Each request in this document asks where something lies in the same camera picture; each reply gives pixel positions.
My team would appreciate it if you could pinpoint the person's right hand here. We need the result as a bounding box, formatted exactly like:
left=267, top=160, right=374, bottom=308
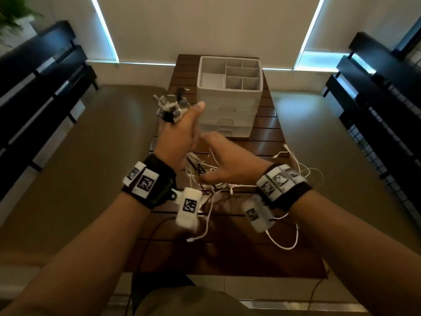
left=199, top=131, right=274, bottom=186

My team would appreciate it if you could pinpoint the person's left hand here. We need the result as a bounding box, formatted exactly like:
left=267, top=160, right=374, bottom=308
left=153, top=101, right=207, bottom=173

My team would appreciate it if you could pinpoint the white drawer organizer box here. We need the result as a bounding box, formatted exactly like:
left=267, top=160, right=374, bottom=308
left=196, top=55, right=264, bottom=139

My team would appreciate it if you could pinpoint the person's right forearm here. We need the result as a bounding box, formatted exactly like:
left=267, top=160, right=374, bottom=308
left=289, top=190, right=421, bottom=316

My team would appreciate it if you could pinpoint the person's left forearm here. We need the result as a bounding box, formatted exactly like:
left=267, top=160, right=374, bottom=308
left=0, top=192, right=152, bottom=316

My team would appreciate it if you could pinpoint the person's dark trouser leg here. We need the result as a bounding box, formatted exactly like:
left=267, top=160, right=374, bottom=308
left=130, top=272, right=196, bottom=313

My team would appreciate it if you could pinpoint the black left wristband with markers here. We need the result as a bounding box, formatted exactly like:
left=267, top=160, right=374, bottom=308
left=121, top=154, right=178, bottom=209

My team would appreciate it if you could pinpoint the black wristband with markers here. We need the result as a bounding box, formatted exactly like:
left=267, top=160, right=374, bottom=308
left=256, top=163, right=313, bottom=212
left=121, top=154, right=178, bottom=209

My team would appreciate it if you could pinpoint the black right wristband with markers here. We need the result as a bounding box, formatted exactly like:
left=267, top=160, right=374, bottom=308
left=256, top=163, right=313, bottom=212

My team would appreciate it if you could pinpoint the wooden slatted table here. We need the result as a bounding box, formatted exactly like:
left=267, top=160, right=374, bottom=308
left=126, top=54, right=328, bottom=280

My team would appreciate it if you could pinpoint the beige roller blind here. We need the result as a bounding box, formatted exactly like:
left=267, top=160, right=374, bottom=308
left=32, top=0, right=119, bottom=62
left=90, top=0, right=326, bottom=71

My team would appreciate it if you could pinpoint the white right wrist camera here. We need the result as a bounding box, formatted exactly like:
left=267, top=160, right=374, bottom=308
left=242, top=195, right=276, bottom=233

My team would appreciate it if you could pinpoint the thin black camera wire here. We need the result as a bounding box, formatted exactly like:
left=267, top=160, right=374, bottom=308
left=307, top=269, right=329, bottom=313
left=130, top=217, right=177, bottom=316

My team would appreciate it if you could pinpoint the wire mesh panel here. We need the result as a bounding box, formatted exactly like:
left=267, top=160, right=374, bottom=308
left=347, top=42, right=421, bottom=224

